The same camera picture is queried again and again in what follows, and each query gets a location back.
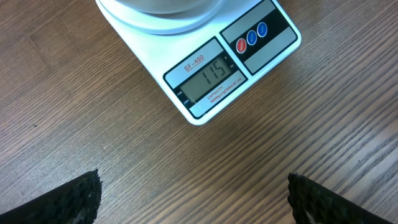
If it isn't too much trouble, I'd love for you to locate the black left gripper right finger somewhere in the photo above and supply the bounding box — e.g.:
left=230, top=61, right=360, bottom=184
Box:
left=287, top=173, right=391, bottom=224

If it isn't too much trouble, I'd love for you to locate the white bowl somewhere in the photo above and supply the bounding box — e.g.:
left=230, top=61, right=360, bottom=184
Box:
left=110, top=0, right=224, bottom=15

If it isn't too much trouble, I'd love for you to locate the white digital kitchen scale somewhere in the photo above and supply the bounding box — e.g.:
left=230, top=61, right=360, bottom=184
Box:
left=97, top=0, right=302, bottom=125

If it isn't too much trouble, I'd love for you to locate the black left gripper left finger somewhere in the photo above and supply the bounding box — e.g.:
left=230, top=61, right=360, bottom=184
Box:
left=1, top=169, right=102, bottom=224

